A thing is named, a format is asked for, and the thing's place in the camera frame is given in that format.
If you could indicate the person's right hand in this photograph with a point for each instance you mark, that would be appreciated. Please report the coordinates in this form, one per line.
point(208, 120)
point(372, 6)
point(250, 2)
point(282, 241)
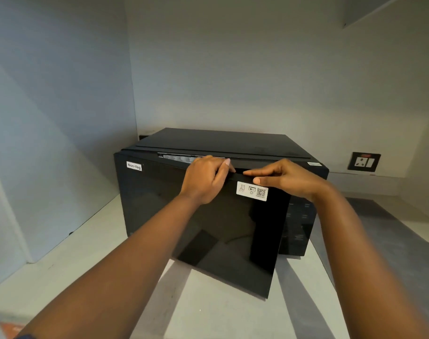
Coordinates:
point(295, 180)

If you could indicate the person's right forearm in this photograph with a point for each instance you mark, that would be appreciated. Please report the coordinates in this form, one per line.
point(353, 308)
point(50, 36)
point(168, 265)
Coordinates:
point(355, 264)

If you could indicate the person's right thumb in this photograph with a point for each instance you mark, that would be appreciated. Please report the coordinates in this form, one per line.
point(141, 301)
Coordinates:
point(265, 181)

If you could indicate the person's left thumb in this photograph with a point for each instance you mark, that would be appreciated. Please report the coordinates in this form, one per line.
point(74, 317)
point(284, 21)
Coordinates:
point(223, 172)

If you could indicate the printed strip label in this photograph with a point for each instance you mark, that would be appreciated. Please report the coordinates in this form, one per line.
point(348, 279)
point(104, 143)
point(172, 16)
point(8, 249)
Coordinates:
point(179, 158)

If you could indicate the small white corner sticker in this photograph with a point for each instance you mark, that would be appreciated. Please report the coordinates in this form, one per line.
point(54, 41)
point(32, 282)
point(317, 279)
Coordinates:
point(314, 164)

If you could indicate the black wall socket with switch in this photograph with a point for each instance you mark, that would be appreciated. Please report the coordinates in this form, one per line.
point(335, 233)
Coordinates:
point(363, 162)

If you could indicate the small white text sticker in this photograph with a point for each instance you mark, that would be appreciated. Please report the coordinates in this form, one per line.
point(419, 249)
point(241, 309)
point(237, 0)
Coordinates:
point(134, 166)

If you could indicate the white pictogram sticker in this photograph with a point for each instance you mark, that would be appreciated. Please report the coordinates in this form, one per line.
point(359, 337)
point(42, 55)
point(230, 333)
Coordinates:
point(252, 191)

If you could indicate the orange paper item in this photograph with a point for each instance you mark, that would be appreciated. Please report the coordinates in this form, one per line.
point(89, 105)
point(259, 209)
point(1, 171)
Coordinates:
point(10, 331)

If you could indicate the black microwave oven body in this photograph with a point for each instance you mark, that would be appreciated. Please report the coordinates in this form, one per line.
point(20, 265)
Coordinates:
point(221, 141)

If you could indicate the person's left forearm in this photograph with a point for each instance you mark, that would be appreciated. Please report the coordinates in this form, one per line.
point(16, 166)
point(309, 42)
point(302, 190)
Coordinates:
point(122, 264)

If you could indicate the person's left hand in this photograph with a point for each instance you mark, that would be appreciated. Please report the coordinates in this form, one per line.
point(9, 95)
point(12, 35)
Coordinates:
point(200, 180)

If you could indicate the black glass microwave door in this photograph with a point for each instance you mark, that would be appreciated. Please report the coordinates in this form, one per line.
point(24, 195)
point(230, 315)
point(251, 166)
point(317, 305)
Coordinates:
point(214, 236)

